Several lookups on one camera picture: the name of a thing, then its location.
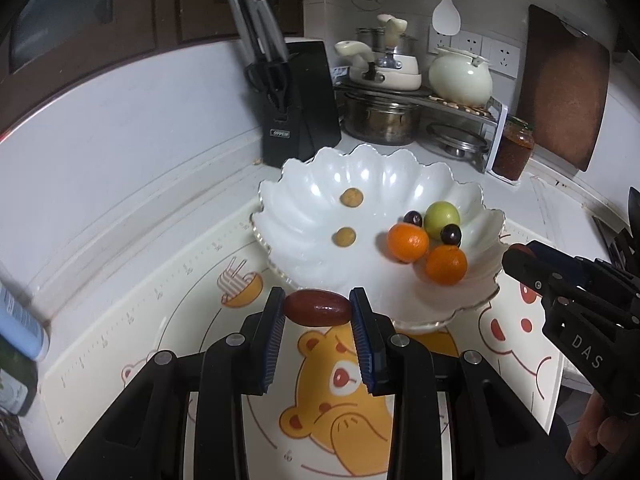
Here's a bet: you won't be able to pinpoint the cream casserole pot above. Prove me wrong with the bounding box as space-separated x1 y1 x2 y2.
428 46 495 107

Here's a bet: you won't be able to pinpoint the small steel pot cream handle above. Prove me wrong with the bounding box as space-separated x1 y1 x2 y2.
356 14 418 58

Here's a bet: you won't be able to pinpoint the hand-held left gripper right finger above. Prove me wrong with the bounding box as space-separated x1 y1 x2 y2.
349 287 573 480

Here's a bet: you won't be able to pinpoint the white rice paddle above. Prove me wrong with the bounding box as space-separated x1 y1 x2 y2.
432 0 462 37

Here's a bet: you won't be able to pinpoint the metal shelf rack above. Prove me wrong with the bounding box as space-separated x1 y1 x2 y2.
334 80 510 181

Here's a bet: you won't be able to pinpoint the white blue pump bottle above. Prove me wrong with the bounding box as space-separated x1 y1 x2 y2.
0 280 51 361

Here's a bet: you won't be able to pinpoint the bear print silicone mat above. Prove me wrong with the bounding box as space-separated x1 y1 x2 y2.
37 225 566 480

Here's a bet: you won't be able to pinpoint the green dish soap bottle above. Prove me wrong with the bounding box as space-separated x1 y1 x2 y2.
0 335 40 416

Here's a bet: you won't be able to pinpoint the black kitchen scissors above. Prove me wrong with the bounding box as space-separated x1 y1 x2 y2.
244 62 293 111

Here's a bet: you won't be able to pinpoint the person's right hand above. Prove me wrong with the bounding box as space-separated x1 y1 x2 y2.
565 391 640 480

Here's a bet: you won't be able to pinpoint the red sauce glass jar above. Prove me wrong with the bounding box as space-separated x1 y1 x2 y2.
492 116 536 182

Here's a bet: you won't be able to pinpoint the steel stockpot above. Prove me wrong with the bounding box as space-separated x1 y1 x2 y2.
342 91 422 146

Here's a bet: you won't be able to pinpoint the white scalloped bowl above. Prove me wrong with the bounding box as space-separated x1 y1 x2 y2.
250 142 507 332

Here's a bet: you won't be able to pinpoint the dark wooden cabinet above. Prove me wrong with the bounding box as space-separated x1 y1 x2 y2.
0 0 306 126

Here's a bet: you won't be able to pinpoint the wooden trivet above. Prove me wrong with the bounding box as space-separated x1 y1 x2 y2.
430 95 493 117

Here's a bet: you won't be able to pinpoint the steel handle knife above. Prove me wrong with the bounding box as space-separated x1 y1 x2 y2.
256 0 290 61
243 0 281 61
227 0 263 63

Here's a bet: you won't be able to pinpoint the brown cutting board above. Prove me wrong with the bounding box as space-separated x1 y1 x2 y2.
515 4 612 173

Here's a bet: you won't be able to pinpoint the steel pot lid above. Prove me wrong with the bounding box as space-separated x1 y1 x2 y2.
426 122 493 160

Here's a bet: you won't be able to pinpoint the cream saucepan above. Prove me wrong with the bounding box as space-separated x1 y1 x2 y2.
334 40 423 92

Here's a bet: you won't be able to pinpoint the black wok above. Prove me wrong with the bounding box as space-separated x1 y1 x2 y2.
625 185 640 241

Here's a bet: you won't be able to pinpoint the black gas stove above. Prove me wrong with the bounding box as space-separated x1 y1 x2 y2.
592 212 640 273

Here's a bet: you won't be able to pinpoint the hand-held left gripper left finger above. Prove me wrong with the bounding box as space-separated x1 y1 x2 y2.
55 287 287 480

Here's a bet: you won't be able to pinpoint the orange tangerine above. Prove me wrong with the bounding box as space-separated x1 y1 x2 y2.
424 245 468 287
387 223 431 263

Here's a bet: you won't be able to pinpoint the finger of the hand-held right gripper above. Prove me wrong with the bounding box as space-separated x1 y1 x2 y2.
501 246 616 333
527 240 640 301

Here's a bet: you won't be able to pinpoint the black knife block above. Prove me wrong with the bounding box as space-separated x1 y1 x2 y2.
261 40 343 169

